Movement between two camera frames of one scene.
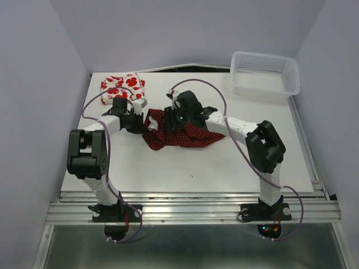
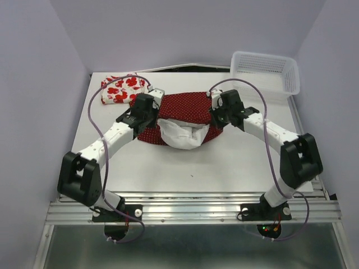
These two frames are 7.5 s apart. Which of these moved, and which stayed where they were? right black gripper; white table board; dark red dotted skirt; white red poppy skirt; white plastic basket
Moved: right black gripper; dark red dotted skirt
Stayed: white plastic basket; white red poppy skirt; white table board
